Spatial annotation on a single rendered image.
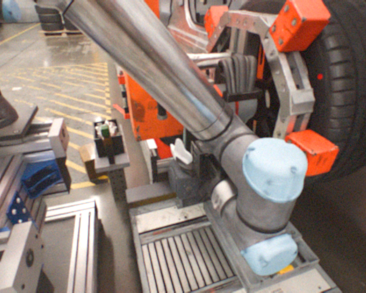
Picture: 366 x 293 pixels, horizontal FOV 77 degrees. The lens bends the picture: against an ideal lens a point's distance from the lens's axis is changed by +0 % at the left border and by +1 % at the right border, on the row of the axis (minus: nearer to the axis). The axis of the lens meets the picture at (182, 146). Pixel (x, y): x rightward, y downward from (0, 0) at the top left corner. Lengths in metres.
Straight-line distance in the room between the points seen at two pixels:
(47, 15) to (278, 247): 8.91
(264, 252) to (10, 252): 0.44
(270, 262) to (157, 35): 0.32
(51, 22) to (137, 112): 8.02
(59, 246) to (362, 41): 1.31
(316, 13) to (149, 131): 0.86
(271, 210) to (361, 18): 0.56
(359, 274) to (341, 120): 1.07
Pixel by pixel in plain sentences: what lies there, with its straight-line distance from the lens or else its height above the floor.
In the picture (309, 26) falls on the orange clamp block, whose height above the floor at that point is 1.11.
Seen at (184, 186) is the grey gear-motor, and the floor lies 0.34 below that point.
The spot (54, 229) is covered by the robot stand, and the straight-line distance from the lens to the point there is 1.35.
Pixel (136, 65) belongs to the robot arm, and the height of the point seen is 1.10.
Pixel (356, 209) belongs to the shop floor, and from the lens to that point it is 1.91.
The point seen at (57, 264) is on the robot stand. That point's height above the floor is 0.21.
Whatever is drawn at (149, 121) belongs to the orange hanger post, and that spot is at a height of 0.63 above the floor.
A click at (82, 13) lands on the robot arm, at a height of 1.15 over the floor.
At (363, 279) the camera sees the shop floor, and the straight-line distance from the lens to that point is 1.57.
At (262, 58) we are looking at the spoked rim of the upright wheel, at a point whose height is 0.99.
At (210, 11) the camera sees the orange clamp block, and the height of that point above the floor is 1.11.
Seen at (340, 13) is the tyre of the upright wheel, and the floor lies 1.13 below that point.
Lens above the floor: 1.17
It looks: 34 degrees down
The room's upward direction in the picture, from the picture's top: straight up
